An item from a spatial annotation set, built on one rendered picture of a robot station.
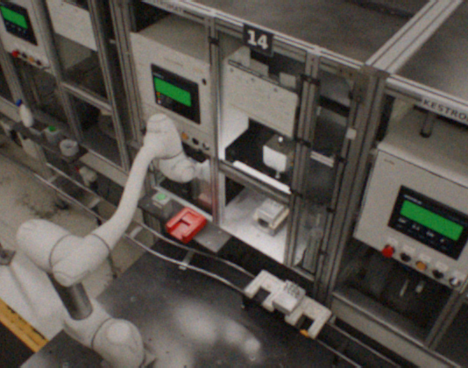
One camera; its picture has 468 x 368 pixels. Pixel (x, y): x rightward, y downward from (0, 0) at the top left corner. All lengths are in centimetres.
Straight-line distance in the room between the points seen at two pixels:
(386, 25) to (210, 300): 150
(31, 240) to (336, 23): 128
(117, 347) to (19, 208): 218
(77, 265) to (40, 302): 183
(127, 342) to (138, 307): 40
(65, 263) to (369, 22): 131
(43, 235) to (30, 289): 184
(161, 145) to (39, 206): 231
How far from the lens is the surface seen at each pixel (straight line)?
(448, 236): 176
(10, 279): 375
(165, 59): 209
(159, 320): 253
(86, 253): 177
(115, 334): 222
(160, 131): 194
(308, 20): 186
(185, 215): 254
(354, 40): 177
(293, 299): 229
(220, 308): 254
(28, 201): 420
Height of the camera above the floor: 286
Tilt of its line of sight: 45 degrees down
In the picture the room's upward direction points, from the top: straight up
